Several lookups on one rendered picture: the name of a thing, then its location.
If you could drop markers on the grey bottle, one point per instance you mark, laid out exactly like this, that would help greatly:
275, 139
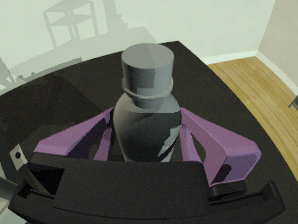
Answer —
147, 118

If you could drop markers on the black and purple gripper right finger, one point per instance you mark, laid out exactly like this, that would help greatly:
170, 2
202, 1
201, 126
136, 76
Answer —
229, 156

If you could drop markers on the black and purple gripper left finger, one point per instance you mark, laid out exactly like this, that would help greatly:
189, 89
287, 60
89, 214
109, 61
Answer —
75, 142

